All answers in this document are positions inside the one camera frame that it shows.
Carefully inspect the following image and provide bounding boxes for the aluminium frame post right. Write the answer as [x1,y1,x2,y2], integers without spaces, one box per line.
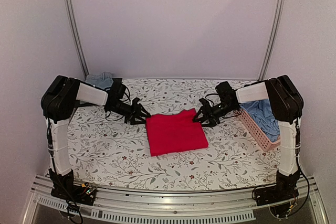
[258,0,285,81]

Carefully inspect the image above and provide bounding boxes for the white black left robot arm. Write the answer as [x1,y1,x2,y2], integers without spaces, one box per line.
[40,75,151,200]

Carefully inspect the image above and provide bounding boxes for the aluminium frame post left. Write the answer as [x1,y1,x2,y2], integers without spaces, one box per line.
[64,0,89,78]

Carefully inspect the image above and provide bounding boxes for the folded black striped garment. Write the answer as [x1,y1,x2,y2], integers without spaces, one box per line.
[111,78,122,89]

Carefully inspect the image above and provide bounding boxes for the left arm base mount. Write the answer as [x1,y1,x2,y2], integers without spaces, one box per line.
[51,182,97,206]

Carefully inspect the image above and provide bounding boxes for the red t-shirt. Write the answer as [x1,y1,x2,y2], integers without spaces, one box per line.
[145,109,208,156]

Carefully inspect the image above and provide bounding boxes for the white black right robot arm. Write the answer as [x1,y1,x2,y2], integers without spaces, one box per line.
[175,100,280,190]

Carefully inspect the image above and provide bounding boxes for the pink perforated plastic basket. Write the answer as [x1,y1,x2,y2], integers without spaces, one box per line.
[238,108,280,152]

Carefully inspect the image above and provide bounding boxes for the aluminium frame post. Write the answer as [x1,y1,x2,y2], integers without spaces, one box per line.
[64,0,89,78]
[258,0,285,81]

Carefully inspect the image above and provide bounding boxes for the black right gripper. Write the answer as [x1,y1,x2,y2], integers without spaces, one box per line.
[193,101,238,126]

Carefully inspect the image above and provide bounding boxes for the folded light blue jeans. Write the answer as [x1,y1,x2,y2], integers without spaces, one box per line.
[85,72,114,90]

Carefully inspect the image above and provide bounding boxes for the light blue shirt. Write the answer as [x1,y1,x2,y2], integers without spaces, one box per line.
[240,99,280,142]

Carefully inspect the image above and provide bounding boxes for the floral patterned tablecloth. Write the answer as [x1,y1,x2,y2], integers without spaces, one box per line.
[47,77,299,191]

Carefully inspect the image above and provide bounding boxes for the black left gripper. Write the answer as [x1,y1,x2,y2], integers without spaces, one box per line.
[108,101,151,125]

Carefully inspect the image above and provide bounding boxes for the aluminium front rail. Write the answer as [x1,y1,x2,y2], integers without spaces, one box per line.
[23,175,329,223]

